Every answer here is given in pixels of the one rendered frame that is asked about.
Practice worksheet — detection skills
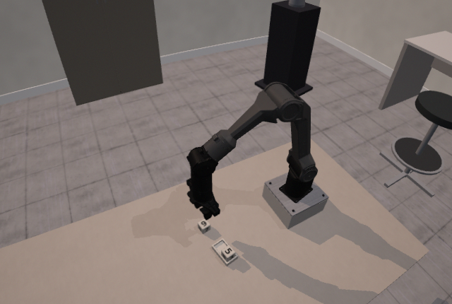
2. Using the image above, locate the beige digit cube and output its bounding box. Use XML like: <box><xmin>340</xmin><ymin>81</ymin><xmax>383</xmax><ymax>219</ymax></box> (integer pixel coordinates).
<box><xmin>198</xmin><ymin>219</ymin><xmax>210</xmax><ymax>234</ymax></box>
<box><xmin>221</xmin><ymin>245</ymin><xmax>235</xmax><ymax>262</ymax></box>

